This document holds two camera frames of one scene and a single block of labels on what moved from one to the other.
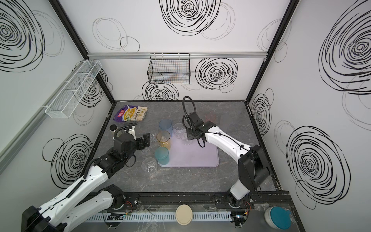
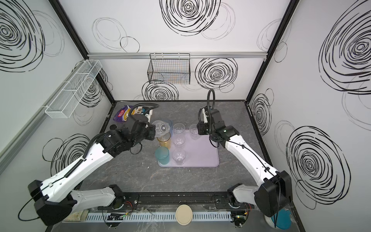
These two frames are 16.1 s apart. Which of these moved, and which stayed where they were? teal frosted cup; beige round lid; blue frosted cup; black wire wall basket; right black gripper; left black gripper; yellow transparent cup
Moved: right black gripper; left black gripper
Stayed: blue frosted cup; beige round lid; black wire wall basket; yellow transparent cup; teal frosted cup
